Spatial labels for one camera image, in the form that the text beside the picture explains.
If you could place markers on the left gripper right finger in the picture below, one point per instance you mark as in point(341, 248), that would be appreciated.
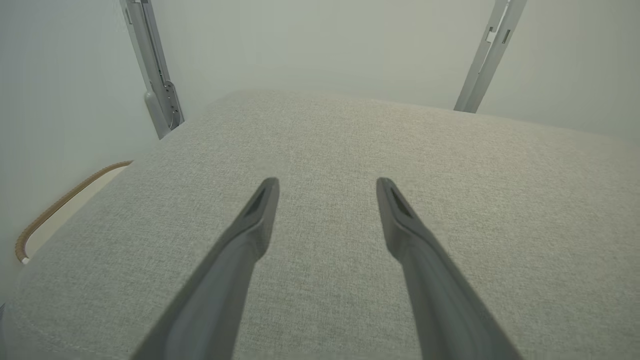
point(435, 290)

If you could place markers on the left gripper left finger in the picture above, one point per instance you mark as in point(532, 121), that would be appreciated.
point(225, 280)

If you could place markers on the cream perforated laundry basket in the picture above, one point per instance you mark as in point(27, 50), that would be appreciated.
point(55, 207)

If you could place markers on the grey metal frame with foot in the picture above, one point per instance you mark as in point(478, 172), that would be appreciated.
point(152, 65)

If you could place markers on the grey metal double post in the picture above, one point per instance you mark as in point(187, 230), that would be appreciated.
point(490, 55)

